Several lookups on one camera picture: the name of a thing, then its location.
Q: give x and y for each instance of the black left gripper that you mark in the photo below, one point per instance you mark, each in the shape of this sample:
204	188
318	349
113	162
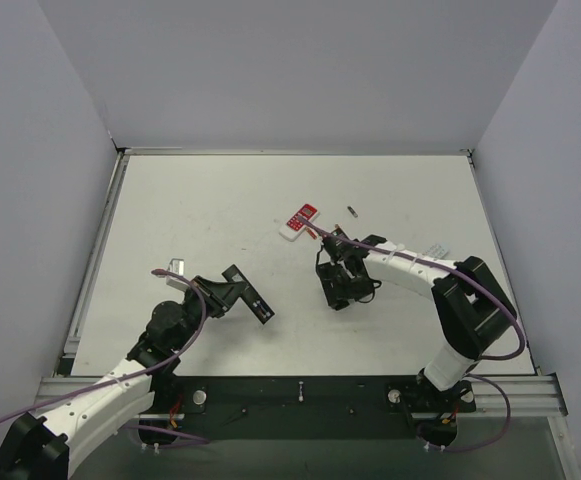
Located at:
247	293

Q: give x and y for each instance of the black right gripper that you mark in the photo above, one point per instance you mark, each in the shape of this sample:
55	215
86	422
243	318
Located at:
338	284

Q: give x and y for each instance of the black remote control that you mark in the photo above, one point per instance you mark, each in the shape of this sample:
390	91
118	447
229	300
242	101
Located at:
250	295

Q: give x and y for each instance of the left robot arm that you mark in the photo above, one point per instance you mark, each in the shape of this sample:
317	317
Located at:
52	444

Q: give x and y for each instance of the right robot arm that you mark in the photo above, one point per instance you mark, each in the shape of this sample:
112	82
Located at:
473	310

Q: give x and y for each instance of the red and white remote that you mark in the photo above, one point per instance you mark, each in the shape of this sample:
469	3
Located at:
295	226

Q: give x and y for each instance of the white remote control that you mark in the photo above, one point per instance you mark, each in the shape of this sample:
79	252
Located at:
437	251

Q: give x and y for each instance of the lone grey battery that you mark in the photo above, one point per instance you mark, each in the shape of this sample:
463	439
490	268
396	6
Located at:
352	211

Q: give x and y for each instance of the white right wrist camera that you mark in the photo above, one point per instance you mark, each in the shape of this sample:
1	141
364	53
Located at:
338	233

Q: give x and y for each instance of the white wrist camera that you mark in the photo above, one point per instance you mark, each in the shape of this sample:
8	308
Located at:
338	233
175	274

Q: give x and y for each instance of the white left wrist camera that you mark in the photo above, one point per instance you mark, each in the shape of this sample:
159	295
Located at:
175	274

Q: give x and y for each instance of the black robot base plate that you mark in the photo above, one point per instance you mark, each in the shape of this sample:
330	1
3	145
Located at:
375	407

